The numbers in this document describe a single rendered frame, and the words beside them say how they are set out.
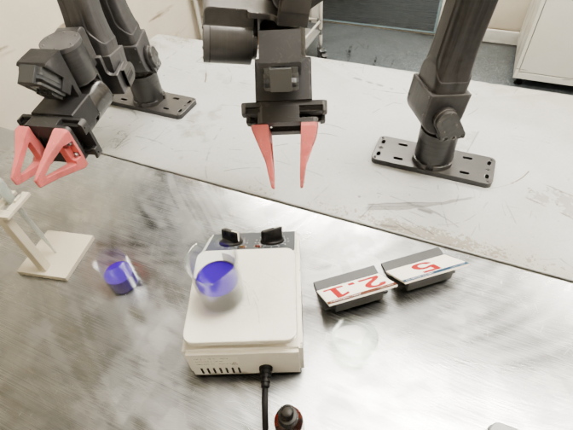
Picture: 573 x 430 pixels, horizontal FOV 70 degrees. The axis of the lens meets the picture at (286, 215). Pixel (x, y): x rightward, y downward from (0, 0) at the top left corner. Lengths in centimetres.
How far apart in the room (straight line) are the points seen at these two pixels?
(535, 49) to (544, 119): 190
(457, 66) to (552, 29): 216
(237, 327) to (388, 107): 59
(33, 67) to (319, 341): 50
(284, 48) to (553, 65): 251
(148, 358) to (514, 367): 43
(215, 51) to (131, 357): 38
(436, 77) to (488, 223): 23
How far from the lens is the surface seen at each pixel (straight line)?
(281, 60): 44
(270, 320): 45
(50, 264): 70
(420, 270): 57
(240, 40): 53
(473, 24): 62
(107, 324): 61
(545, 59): 286
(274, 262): 49
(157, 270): 63
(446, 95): 65
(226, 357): 47
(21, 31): 203
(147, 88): 93
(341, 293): 54
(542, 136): 89
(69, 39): 70
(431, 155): 72
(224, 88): 98
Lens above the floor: 138
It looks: 47 degrees down
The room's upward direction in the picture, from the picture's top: 5 degrees counter-clockwise
